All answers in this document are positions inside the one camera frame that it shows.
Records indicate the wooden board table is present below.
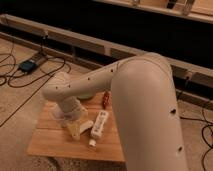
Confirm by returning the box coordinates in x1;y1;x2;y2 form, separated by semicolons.
27;99;124;162

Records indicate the green bowl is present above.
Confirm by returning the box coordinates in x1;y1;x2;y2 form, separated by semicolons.
77;94;94;100

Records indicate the black cables right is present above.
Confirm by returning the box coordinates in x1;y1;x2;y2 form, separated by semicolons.
175;78;213;171

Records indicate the black floor cable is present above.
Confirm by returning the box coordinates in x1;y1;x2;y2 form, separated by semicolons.
0;36;72;128

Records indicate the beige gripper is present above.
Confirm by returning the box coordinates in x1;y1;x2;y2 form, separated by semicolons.
63;116;88;131

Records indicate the red small object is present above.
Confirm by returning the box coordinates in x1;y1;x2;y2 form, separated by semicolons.
102;92;110;109

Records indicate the wooden beam rail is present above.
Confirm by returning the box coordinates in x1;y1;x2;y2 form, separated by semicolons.
0;14;213;88

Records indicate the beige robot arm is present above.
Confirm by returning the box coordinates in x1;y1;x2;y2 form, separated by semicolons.
42;53;188;171

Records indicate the ceramic cup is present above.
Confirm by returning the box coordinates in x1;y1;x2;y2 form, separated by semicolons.
52;106;64;119

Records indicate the white tube with cap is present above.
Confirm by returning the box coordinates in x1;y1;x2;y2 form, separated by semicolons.
89;110;109;147

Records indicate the blue power box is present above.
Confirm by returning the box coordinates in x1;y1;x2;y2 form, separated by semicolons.
18;60;36;73

